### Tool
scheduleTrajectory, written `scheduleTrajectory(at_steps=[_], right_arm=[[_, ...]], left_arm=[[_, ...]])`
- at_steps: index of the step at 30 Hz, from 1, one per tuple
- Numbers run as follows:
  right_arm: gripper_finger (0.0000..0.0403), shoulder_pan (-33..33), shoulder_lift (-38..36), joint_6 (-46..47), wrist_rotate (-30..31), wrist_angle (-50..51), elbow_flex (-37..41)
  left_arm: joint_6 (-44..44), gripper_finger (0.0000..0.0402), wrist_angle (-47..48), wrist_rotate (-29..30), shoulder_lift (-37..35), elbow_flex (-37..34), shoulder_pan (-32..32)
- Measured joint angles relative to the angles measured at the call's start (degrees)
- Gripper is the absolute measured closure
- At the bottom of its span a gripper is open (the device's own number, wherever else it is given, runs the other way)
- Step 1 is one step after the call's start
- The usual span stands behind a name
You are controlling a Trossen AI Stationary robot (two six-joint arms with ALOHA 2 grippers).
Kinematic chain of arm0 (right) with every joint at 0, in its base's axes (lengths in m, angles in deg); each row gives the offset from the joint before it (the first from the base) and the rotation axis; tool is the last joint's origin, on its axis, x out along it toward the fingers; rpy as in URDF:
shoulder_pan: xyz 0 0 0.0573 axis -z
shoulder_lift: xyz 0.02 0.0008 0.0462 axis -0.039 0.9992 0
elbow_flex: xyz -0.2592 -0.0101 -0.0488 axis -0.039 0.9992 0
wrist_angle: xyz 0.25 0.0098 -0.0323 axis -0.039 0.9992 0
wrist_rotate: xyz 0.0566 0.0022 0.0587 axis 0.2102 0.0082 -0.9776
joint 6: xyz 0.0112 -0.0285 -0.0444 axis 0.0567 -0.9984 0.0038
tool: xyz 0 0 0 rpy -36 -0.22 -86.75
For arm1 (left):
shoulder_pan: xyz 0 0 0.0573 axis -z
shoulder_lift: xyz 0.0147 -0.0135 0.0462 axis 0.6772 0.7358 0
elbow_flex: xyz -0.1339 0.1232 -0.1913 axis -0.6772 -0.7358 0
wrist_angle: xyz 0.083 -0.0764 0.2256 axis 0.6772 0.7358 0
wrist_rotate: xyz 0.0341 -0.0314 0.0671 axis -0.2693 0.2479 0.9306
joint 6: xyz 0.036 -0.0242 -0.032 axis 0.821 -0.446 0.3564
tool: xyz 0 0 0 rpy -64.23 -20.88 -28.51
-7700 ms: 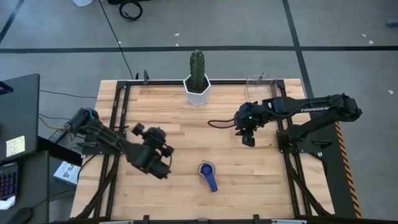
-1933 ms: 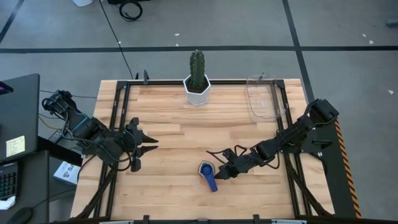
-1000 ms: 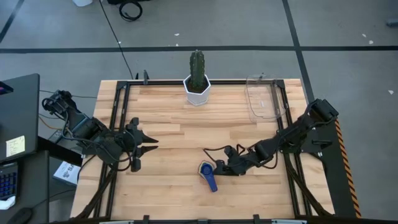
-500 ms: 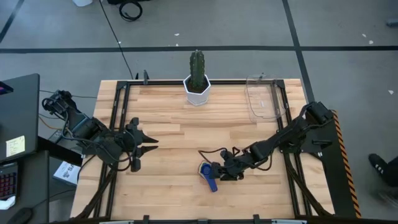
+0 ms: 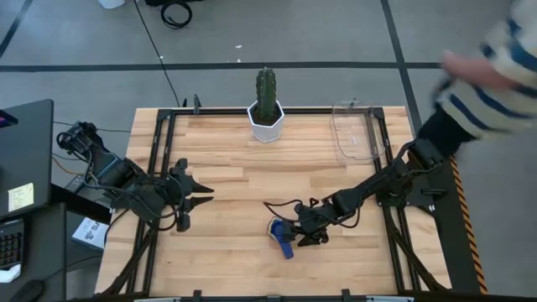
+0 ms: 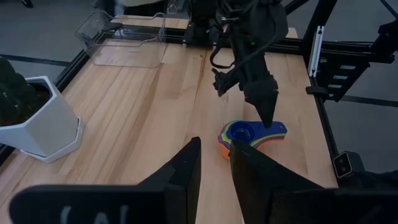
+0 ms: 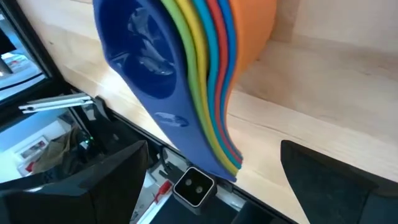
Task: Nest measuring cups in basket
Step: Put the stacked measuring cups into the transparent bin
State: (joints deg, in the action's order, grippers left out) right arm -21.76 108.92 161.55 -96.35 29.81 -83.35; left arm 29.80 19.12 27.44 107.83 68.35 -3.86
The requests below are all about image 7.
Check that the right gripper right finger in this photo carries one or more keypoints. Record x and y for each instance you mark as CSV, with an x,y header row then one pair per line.
x,y
342,199

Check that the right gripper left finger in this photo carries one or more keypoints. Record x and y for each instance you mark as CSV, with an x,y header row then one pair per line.
x,y
93,199

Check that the purple measuring cup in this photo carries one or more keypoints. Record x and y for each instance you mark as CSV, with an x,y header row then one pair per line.
x,y
140,46

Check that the green measuring cup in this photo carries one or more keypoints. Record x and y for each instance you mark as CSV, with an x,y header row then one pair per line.
x,y
180,31

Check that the orange measuring cup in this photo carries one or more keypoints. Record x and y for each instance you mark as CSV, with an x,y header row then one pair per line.
x,y
252,31

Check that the yellow measuring cup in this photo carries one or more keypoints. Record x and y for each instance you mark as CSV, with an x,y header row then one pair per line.
x,y
194,31

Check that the red measuring cup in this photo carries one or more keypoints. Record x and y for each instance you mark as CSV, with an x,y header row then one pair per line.
x,y
219,31

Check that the aluminium bar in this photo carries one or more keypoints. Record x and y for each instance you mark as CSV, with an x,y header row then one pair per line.
x,y
56,103

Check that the table-level camera box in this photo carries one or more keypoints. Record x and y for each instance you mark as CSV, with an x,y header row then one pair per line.
x,y
194,186

